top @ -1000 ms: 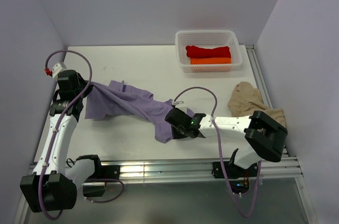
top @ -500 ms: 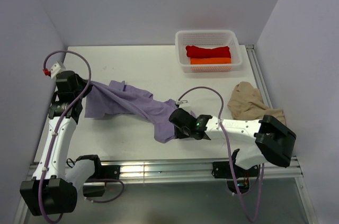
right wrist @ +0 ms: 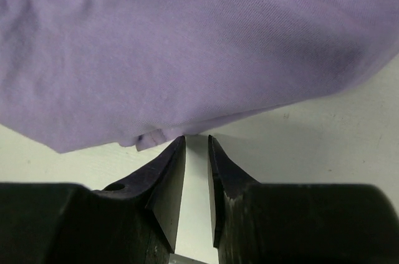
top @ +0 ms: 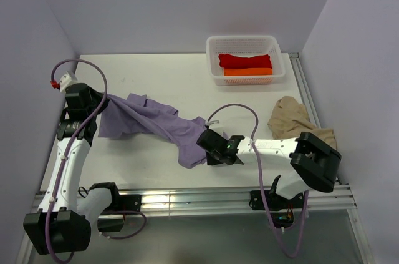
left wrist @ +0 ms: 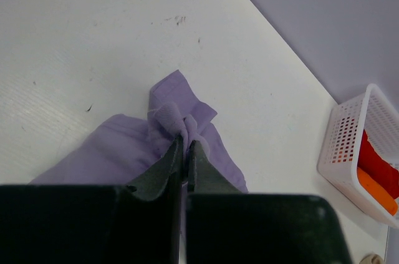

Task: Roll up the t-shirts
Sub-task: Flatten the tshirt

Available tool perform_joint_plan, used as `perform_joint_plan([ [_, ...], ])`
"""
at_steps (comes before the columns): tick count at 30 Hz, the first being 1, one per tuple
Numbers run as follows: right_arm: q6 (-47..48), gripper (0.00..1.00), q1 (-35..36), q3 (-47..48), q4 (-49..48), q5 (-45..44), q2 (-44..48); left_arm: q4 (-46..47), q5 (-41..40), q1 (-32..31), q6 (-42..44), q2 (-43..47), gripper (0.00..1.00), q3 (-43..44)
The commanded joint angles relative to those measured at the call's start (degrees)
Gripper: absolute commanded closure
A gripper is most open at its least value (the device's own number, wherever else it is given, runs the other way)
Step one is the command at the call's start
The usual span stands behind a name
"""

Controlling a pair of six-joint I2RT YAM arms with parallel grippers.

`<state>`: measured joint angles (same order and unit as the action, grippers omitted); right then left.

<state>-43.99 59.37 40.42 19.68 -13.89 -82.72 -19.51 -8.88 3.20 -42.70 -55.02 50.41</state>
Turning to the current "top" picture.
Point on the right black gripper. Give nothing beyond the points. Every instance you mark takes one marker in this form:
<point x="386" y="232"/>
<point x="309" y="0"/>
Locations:
<point x="211" y="160"/>

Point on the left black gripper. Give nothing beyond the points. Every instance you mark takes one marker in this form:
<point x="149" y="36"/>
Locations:
<point x="99" y="95"/>

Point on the lilac t shirt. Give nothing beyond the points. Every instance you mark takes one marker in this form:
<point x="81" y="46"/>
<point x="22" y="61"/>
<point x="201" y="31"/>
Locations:
<point x="137" y="114"/>

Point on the white plastic basket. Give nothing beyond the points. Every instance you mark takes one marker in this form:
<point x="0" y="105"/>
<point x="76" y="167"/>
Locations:
<point x="244" y="46"/>

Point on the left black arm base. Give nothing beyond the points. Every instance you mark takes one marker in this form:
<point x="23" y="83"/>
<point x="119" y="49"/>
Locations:
<point x="111" y="220"/>

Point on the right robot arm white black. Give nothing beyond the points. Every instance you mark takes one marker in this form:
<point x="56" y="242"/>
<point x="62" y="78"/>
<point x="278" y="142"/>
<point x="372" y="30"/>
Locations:
<point x="313" y="163"/>

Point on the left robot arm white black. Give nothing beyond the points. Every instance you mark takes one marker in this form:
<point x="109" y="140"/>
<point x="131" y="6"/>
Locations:
<point x="62" y="222"/>

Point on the beige t shirt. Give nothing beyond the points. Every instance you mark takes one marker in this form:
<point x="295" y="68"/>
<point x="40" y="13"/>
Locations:
<point x="290" y="118"/>

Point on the rolled orange t shirt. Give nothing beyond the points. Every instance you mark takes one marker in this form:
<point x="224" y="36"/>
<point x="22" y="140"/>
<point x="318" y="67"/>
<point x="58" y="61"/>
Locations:
<point x="248" y="72"/>

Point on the rolled red t shirt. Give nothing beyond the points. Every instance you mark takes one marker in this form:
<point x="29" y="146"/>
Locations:
<point x="228" y="61"/>

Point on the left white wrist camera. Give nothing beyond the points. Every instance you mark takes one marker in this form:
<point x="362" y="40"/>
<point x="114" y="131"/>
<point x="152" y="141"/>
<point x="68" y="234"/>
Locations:
<point x="65" y="81"/>

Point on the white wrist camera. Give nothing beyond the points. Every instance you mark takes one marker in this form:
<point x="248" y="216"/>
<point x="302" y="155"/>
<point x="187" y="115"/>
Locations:
<point x="211" y="124"/>
<point x="65" y="81"/>

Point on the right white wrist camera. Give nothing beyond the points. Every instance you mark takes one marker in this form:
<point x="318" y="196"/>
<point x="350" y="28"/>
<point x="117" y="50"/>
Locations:
<point x="211" y="124"/>

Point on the aluminium frame rails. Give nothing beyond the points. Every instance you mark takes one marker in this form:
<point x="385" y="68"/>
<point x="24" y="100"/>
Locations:
<point x="225" y="201"/>

